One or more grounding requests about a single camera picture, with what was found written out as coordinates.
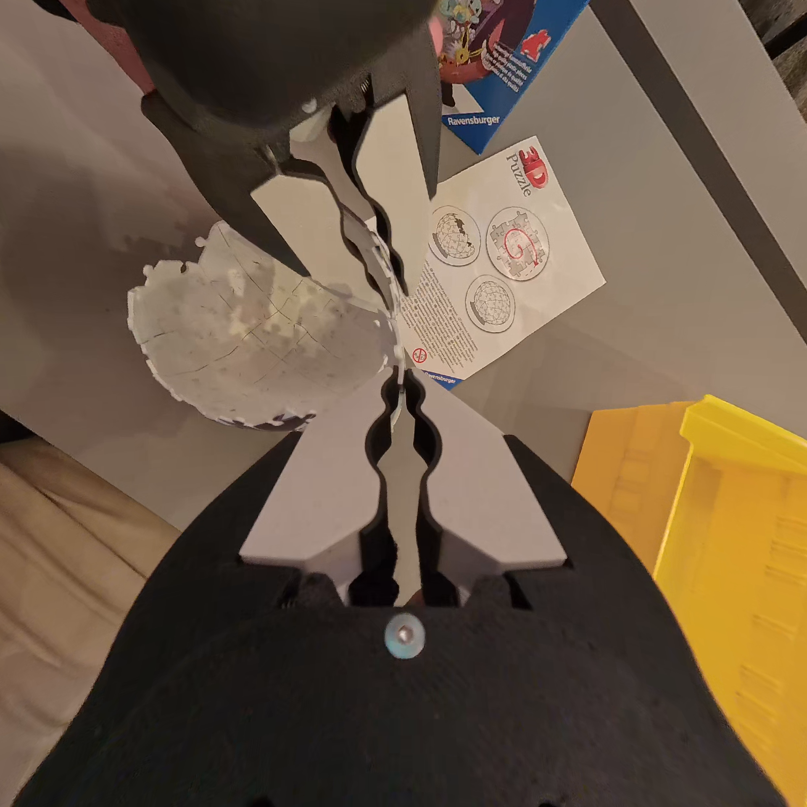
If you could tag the small joined white puzzle pieces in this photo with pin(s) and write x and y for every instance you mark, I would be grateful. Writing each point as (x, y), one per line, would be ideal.
(398, 410)

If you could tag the white puzzle instruction sheet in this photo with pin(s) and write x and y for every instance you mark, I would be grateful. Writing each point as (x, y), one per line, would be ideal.
(542, 277)

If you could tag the yellow plastic bin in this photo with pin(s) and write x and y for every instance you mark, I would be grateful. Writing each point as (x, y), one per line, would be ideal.
(731, 555)

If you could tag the beige cushion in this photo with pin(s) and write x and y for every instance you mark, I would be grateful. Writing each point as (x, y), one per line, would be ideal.
(63, 599)

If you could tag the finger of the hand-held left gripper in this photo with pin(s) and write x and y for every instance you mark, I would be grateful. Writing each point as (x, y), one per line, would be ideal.
(296, 214)
(397, 164)

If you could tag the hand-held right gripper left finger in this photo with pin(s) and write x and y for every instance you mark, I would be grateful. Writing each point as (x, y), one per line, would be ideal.
(315, 504)

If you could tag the blue puzzle box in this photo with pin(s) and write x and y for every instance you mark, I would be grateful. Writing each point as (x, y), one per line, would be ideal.
(498, 75)

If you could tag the partly built puzzle ball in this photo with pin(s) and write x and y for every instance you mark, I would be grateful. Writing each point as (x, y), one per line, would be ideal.
(252, 340)

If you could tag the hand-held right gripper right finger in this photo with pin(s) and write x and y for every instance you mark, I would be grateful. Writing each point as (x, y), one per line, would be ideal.
(492, 504)

